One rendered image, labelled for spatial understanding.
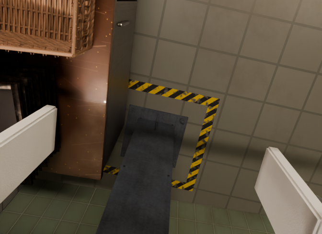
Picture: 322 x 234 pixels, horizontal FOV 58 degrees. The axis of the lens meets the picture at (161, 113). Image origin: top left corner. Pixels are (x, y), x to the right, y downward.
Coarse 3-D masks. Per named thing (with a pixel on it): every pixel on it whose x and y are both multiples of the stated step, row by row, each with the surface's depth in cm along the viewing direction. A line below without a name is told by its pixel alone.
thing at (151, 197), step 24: (168, 96) 152; (192, 96) 151; (144, 120) 154; (168, 120) 155; (144, 144) 130; (168, 144) 135; (120, 168) 108; (144, 168) 112; (168, 168) 115; (192, 168) 166; (120, 192) 96; (144, 192) 98; (168, 192) 101; (120, 216) 86; (144, 216) 88; (168, 216) 90
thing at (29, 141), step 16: (48, 112) 17; (16, 128) 14; (32, 128) 15; (48, 128) 17; (0, 144) 12; (16, 144) 13; (32, 144) 15; (48, 144) 17; (0, 160) 12; (16, 160) 14; (32, 160) 15; (0, 176) 12; (16, 176) 14; (0, 192) 13
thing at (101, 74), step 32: (96, 0) 82; (128, 0) 111; (96, 32) 85; (128, 32) 117; (32, 64) 90; (64, 64) 89; (96, 64) 89; (128, 64) 131; (64, 96) 93; (96, 96) 92; (64, 128) 97; (96, 128) 96; (64, 160) 102; (96, 160) 101
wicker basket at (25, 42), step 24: (0, 0) 83; (24, 0) 82; (48, 0) 82; (24, 24) 85; (48, 24) 84; (72, 24) 70; (0, 48) 69; (24, 48) 70; (48, 48) 74; (72, 48) 72
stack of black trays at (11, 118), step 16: (0, 64) 83; (16, 64) 86; (0, 80) 72; (16, 80) 72; (32, 80) 77; (48, 80) 84; (0, 96) 70; (16, 96) 69; (32, 96) 76; (48, 96) 86; (0, 112) 72; (16, 112) 70; (32, 112) 78; (0, 128) 73; (48, 160) 88; (32, 176) 78
